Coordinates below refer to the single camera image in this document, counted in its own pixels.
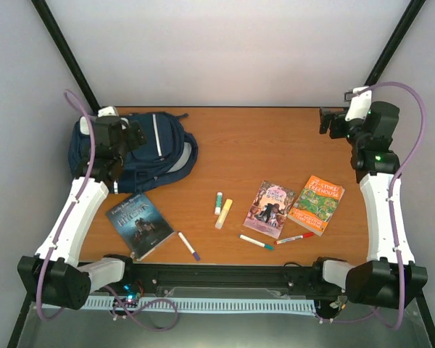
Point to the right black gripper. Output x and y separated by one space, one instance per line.
326 116

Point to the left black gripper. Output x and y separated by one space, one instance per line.
135 142

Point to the navy blue backpack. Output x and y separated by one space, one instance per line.
168 156

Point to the dark Wuthering Heights book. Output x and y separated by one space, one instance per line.
140 225

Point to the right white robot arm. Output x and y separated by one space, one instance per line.
389 278

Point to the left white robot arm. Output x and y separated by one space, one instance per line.
53 276

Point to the orange Treehouse book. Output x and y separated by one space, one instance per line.
316 204

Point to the pink Taming Shrew book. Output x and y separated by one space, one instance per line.
269 209

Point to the green white glue stick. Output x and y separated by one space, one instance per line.
218 203

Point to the red cap marker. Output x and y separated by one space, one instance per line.
294 238

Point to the purple cap marker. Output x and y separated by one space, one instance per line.
189 246

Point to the yellow highlighter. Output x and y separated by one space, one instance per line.
224 213

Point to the teal cap marker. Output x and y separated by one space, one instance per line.
255 242

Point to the small circuit board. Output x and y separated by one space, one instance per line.
133 292

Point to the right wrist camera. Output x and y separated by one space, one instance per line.
359 99

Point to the left black frame post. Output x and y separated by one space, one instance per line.
57 36

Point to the black frame post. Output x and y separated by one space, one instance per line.
57 36
402 27

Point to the right black frame post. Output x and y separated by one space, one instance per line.
402 27

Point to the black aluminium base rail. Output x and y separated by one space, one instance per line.
298 281

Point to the light blue cable duct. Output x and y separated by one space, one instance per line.
225 306

